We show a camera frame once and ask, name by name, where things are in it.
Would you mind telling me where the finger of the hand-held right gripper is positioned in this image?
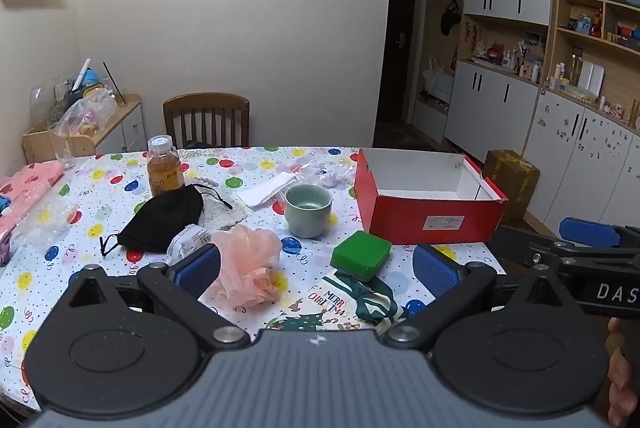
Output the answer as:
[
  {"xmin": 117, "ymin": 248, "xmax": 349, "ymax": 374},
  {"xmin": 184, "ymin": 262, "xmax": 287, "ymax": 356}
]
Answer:
[
  {"xmin": 487, "ymin": 224, "xmax": 640, "ymax": 278},
  {"xmin": 559, "ymin": 217, "xmax": 640, "ymax": 251}
]

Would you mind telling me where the white paper bag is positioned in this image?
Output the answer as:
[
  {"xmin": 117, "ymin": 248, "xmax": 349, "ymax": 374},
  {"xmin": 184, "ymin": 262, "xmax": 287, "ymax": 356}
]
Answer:
[{"xmin": 422, "ymin": 58, "xmax": 456, "ymax": 101}]

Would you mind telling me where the balloon print tablecloth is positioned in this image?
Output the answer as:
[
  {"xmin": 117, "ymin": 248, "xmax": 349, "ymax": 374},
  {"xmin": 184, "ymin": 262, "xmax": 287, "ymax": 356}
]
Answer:
[{"xmin": 0, "ymin": 145, "xmax": 506, "ymax": 414}]

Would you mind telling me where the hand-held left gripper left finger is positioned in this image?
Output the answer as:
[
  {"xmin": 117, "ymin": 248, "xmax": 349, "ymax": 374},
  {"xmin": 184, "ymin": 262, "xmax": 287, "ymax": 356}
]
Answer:
[{"xmin": 65, "ymin": 243, "xmax": 251, "ymax": 351}]

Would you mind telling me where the clear glass tumbler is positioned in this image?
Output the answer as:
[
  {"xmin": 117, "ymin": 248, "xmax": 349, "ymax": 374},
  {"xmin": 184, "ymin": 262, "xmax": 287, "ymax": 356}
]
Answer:
[{"xmin": 48, "ymin": 122, "xmax": 77, "ymax": 171}]

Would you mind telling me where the clear plastic bag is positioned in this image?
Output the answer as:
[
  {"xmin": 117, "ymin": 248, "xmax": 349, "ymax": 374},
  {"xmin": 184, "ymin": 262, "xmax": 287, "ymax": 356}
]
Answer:
[{"xmin": 57, "ymin": 88, "xmax": 118, "ymax": 139}]

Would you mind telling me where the pink heart print cloth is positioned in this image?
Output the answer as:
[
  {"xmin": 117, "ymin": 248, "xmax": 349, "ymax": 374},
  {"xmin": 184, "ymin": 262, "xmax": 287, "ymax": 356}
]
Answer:
[{"xmin": 0, "ymin": 160, "xmax": 65, "ymax": 234}]

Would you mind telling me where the dark door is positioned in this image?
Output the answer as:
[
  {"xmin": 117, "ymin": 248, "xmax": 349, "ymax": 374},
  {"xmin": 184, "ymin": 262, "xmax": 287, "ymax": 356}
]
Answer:
[{"xmin": 385, "ymin": 0, "xmax": 427, "ymax": 129}]

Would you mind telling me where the white wooden cabinet unit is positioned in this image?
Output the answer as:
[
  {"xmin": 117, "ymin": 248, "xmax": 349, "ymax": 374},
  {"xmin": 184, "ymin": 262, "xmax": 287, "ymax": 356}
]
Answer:
[{"xmin": 415, "ymin": 0, "xmax": 640, "ymax": 239}]

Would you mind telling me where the pink bath loofah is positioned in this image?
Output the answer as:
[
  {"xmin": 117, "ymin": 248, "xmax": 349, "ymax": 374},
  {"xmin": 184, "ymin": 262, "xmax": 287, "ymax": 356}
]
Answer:
[{"xmin": 204, "ymin": 224, "xmax": 284, "ymax": 310}]

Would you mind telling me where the brown cardboard box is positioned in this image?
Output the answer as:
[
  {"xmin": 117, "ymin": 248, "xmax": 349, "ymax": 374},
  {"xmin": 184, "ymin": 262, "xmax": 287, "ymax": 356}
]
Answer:
[{"xmin": 482, "ymin": 149, "xmax": 541, "ymax": 221}]

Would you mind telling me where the white paper tissue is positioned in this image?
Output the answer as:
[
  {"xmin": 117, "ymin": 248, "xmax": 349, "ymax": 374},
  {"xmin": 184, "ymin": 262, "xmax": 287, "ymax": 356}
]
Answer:
[{"xmin": 235, "ymin": 171, "xmax": 298, "ymax": 209}]

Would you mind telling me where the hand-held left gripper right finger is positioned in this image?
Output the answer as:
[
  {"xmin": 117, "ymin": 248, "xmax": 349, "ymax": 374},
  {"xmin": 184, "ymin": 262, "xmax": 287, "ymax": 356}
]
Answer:
[{"xmin": 382, "ymin": 244, "xmax": 576, "ymax": 351}]

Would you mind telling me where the christmas print gift bag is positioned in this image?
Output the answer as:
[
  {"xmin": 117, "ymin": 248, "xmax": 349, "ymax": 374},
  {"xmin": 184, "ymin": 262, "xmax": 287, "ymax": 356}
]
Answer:
[{"xmin": 265, "ymin": 270, "xmax": 416, "ymax": 334}]

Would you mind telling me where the grey knitted cloth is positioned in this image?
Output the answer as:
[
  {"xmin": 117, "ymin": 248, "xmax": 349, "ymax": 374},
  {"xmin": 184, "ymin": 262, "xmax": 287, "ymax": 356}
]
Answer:
[{"xmin": 197, "ymin": 182, "xmax": 251, "ymax": 231}]

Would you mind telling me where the red cardboard box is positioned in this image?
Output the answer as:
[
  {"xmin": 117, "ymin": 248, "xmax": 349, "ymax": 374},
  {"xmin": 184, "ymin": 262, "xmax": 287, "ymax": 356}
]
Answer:
[{"xmin": 353, "ymin": 148, "xmax": 509, "ymax": 245}]

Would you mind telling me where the clear bubble wrap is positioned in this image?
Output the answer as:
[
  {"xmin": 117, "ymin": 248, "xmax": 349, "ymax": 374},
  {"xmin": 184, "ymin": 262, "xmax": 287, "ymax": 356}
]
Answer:
[{"xmin": 295, "ymin": 158, "xmax": 357, "ymax": 189}]

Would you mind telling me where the brown wooden chair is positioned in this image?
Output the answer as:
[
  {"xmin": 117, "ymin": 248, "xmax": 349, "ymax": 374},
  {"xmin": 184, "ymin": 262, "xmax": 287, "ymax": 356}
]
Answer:
[{"xmin": 163, "ymin": 93, "xmax": 251, "ymax": 149}]

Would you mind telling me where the person's right hand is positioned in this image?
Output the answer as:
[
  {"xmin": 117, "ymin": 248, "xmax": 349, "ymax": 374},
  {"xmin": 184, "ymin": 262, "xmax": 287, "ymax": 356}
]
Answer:
[{"xmin": 606, "ymin": 317, "xmax": 640, "ymax": 428}]

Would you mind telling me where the pale green ceramic cup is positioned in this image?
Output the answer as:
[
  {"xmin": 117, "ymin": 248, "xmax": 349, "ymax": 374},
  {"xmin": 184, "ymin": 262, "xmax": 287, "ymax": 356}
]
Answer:
[{"xmin": 284, "ymin": 184, "xmax": 334, "ymax": 239}]

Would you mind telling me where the green sponge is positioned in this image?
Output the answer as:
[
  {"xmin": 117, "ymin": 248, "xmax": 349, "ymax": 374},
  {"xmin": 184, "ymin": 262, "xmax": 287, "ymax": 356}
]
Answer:
[{"xmin": 331, "ymin": 230, "xmax": 393, "ymax": 283}]

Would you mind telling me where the white plastic packet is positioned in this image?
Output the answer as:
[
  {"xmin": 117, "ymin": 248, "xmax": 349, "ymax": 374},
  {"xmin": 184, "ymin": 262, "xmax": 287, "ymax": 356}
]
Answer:
[{"xmin": 166, "ymin": 224, "xmax": 213, "ymax": 265}]

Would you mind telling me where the wooden side cabinet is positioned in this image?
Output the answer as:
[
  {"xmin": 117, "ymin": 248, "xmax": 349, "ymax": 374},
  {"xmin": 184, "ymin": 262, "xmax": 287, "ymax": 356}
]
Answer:
[{"xmin": 22, "ymin": 94, "xmax": 143, "ymax": 164}]

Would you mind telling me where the black face mask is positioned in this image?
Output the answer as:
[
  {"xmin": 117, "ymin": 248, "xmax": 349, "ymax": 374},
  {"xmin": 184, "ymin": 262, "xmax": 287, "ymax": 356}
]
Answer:
[{"xmin": 100, "ymin": 183, "xmax": 234, "ymax": 257}]

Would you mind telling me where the amber drink bottle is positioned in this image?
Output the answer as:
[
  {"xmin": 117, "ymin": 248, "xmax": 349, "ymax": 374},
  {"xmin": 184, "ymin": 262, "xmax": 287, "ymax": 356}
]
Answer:
[{"xmin": 146, "ymin": 135, "xmax": 186, "ymax": 199}]

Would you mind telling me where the black hanging bag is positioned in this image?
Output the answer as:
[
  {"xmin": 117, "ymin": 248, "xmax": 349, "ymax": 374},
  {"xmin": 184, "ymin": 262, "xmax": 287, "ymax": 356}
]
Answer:
[{"xmin": 440, "ymin": 0, "xmax": 463, "ymax": 36}]

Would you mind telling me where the clear glass vase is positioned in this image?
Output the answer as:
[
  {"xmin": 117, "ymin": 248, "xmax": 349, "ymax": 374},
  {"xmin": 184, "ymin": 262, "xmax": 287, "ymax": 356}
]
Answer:
[{"xmin": 30, "ymin": 87, "xmax": 57, "ymax": 126}]

